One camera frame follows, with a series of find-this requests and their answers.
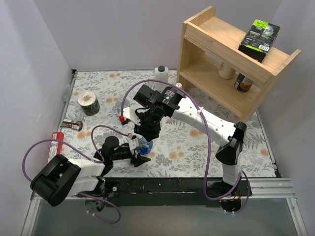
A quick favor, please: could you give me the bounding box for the black green product box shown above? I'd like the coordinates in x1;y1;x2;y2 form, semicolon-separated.
238;19;281;62

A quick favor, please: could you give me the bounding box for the white square lotion bottle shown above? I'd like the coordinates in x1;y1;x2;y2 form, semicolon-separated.
154;65;168;92

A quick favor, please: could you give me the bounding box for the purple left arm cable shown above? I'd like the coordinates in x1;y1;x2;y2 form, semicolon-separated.
22;124;133;224

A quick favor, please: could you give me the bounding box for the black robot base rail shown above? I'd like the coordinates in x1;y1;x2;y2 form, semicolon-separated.
73;176;254;213

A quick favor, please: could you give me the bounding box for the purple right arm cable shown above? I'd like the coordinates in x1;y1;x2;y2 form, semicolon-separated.
120;79;252;214

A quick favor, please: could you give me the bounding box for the clear water bottle white-blue label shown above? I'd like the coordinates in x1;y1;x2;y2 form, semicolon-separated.
115;94;124;114

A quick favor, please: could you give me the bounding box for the cream cup on shelf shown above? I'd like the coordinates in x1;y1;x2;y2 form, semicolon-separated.
219;61;236;80

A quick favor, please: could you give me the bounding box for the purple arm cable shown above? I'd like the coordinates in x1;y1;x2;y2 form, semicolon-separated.
120;79;252;214
22;124;133;224

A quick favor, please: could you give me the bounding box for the small clear bottle at wall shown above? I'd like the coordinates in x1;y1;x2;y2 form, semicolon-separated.
62;84;71;103

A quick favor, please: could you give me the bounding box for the blue label water bottle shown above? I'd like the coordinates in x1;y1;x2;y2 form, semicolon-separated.
140;137;154;155

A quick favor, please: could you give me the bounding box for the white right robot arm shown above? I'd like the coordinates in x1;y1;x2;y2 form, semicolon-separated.
133;85;247;196

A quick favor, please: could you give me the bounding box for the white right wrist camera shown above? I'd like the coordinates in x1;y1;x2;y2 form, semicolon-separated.
119;107;140;125

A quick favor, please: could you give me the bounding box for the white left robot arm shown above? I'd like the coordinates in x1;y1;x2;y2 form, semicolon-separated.
30;135;150;207

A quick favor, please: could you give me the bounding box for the chocolate bar wrapper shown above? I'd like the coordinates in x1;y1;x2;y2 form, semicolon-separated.
60;120;83;131

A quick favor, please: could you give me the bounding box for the red snack box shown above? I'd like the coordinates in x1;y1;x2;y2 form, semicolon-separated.
47;132;64;163

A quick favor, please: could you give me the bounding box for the wooden shelf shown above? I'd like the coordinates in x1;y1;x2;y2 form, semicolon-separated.
177;6;301;122

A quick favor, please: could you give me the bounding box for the dark jar on shelf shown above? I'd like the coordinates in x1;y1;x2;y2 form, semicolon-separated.
234;74;253;92

